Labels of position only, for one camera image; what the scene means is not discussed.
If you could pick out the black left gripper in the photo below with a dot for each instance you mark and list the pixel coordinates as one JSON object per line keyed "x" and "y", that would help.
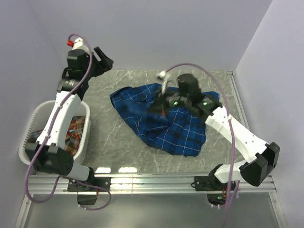
{"x": 105, "y": 64}

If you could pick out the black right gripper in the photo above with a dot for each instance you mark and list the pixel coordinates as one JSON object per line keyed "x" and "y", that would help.
{"x": 159, "y": 105}

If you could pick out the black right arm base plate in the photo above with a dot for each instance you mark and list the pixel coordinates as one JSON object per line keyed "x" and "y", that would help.
{"x": 206, "y": 183}

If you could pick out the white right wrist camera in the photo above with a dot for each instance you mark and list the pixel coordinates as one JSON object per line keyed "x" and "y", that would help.
{"x": 164, "y": 77}

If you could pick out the aluminium mounting rail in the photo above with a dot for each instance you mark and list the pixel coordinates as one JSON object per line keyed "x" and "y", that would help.
{"x": 141, "y": 184}

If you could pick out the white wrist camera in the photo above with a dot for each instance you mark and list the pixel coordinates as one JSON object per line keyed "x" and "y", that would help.
{"x": 78, "y": 43}
{"x": 164, "y": 77}

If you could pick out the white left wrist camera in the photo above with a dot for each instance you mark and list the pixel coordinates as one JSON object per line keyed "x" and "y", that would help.
{"x": 78, "y": 43}

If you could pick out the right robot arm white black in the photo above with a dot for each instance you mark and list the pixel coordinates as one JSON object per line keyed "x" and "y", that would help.
{"x": 260, "y": 157}

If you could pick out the red brown plaid shirt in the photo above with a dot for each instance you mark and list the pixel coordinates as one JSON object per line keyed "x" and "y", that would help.
{"x": 74, "y": 135}

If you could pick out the blue plaid long sleeve shirt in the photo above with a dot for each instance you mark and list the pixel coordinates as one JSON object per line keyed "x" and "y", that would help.
{"x": 177, "y": 133}

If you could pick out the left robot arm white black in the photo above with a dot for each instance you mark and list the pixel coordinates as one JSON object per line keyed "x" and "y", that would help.
{"x": 47, "y": 153}

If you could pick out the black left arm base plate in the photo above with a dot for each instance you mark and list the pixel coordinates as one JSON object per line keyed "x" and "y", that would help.
{"x": 102, "y": 184}

